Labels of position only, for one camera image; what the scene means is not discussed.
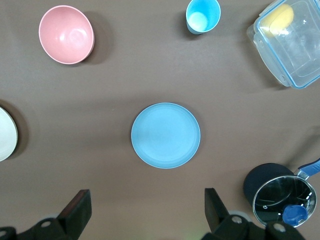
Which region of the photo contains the pink bowl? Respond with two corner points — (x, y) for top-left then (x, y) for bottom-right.
(38, 6), (96, 65)

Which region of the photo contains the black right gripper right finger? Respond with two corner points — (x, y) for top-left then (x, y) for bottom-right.
(202, 187), (307, 240)

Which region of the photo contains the brown table cover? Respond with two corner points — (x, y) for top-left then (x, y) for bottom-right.
(0, 0), (320, 240)

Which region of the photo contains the yellow oval food item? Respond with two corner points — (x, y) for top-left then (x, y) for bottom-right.
(259, 4), (295, 37)

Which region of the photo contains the glass lid with blue knob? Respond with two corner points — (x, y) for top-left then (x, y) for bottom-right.
(252, 174), (315, 228)

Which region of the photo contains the clear plastic food container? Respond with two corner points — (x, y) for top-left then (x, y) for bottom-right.
(246, 0), (320, 90)

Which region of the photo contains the blue cup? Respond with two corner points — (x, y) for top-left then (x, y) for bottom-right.
(185, 0), (222, 35)

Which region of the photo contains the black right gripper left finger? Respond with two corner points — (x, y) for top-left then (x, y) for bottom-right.
(0, 189), (92, 240)

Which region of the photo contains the dark saucepan with blue handle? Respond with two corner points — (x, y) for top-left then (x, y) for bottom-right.
(243, 157), (320, 229)

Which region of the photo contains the blue plate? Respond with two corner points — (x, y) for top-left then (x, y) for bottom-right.
(130, 102), (202, 169)

